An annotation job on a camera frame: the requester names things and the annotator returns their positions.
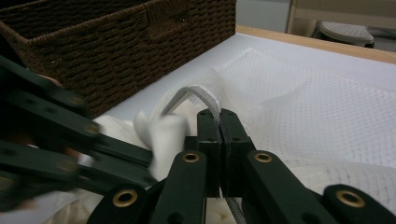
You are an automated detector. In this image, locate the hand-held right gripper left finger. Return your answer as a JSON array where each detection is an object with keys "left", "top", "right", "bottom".
[{"left": 184, "top": 107, "right": 224, "bottom": 199}]

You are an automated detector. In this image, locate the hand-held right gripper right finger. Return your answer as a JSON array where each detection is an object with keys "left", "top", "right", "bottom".
[{"left": 219, "top": 107, "right": 257, "bottom": 199}]

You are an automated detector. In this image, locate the white garment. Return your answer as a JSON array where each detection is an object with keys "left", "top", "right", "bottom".
[{"left": 40, "top": 102, "right": 200, "bottom": 224}]

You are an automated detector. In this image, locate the brown woven basket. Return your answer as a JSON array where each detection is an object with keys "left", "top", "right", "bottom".
[{"left": 0, "top": 0, "right": 237, "bottom": 119}]

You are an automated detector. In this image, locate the white mesh laundry bag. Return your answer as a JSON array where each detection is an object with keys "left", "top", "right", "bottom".
[{"left": 148, "top": 46, "right": 396, "bottom": 224}]

